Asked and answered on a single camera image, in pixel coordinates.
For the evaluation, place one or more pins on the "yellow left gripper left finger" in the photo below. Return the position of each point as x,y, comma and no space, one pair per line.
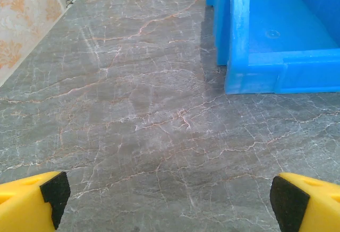
24,202

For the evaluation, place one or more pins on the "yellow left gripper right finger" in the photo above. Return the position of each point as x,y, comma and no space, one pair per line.
313,205

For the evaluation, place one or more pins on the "blue plastic bin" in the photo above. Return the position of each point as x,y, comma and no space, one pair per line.
279,30

